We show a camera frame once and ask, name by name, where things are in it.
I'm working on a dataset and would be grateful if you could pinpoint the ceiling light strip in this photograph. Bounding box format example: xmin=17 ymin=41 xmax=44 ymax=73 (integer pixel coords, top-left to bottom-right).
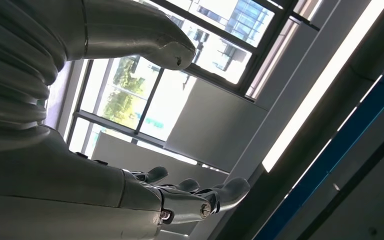
xmin=261 ymin=0 xmax=384 ymax=174

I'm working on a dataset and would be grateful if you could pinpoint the blue metal beam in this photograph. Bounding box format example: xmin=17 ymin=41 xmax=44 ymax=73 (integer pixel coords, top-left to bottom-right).
xmin=254 ymin=49 xmax=384 ymax=240

